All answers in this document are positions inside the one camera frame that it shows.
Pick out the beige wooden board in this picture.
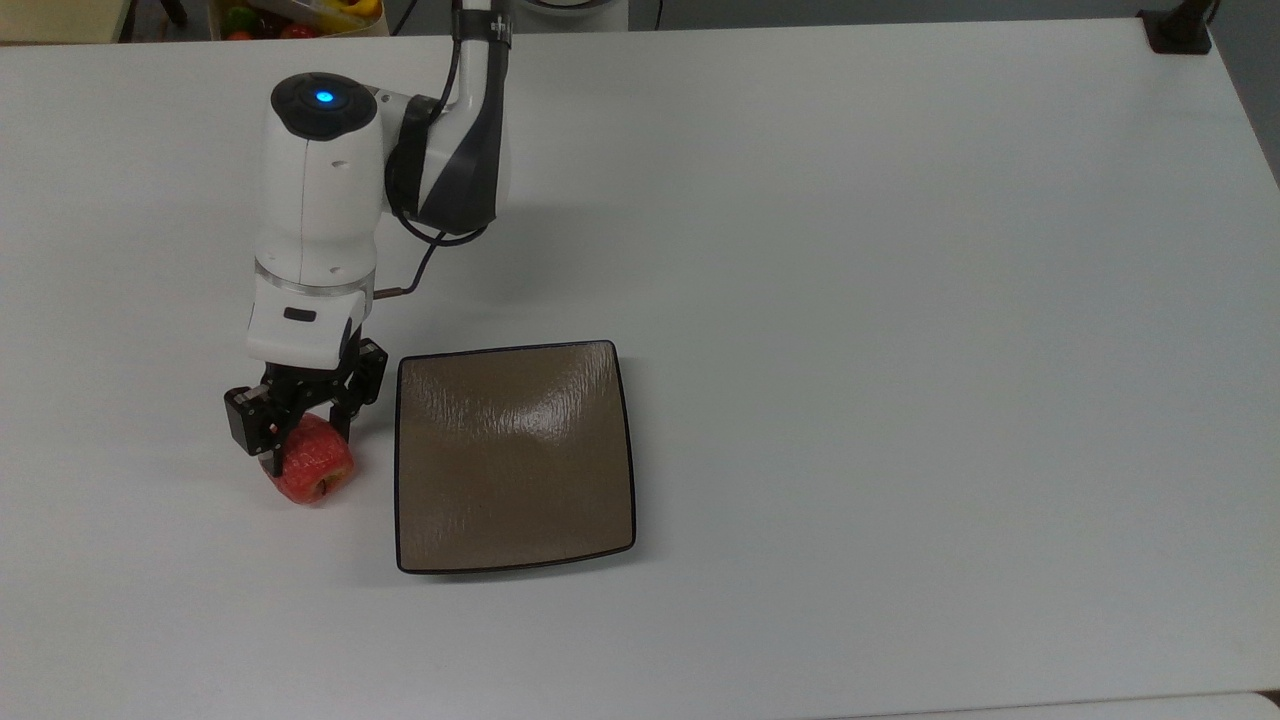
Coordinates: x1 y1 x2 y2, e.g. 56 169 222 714
0 0 137 45

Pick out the black table clamp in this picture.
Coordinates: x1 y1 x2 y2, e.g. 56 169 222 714
1138 0 1219 56

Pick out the box of toy fruit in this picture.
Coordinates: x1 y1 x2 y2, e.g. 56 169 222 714
208 0 391 42

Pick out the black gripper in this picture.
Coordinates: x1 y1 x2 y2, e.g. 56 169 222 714
224 338 390 480

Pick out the square brown ceramic plate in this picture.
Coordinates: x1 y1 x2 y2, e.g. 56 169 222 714
394 340 638 576

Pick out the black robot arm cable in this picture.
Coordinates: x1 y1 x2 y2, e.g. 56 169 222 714
373 0 493 299

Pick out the red apple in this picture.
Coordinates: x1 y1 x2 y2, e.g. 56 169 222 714
262 413 356 507

